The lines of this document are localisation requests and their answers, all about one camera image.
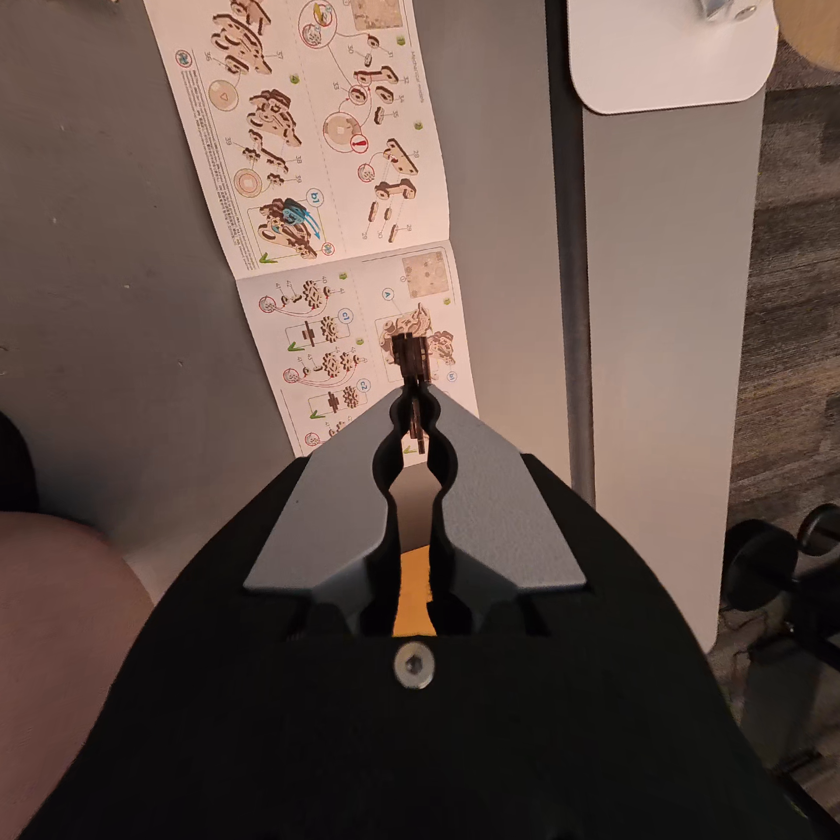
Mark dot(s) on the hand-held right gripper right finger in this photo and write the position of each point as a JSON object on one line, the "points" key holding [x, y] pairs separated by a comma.
{"points": [[505, 525]]}

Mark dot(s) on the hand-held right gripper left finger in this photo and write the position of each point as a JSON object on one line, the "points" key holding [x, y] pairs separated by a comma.
{"points": [[315, 525]]}

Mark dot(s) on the small wooden model assembly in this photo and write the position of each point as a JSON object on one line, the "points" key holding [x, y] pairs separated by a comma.
{"points": [[412, 358]]}

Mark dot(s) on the yellow plastic bin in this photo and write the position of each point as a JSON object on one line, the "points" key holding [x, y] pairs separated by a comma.
{"points": [[413, 590]]}

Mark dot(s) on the person's leg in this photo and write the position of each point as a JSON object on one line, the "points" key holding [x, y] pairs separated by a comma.
{"points": [[59, 656]]}

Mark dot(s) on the black wrist rest pad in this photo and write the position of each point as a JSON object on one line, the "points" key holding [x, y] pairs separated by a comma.
{"points": [[13, 459]]}

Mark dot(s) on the paper instruction booklet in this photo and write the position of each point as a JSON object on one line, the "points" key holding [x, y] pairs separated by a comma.
{"points": [[295, 131]]}

